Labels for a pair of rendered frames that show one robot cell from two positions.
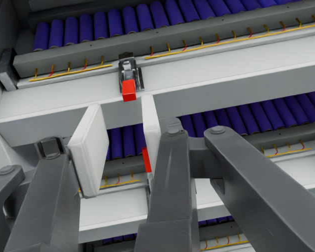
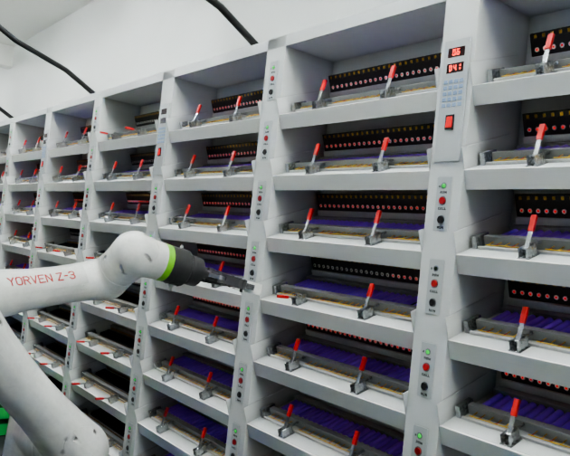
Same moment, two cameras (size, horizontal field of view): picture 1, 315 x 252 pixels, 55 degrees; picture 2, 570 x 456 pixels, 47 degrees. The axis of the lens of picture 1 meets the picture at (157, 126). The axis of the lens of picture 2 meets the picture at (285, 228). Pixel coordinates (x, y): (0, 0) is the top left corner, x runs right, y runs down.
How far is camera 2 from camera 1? 1.68 m
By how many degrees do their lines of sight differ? 59
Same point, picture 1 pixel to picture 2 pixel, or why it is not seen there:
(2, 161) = (255, 315)
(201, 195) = (305, 375)
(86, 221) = (266, 363)
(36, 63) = (286, 288)
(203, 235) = (314, 426)
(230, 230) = (326, 431)
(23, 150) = (267, 320)
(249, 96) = (325, 324)
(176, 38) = (325, 295)
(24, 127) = (266, 305)
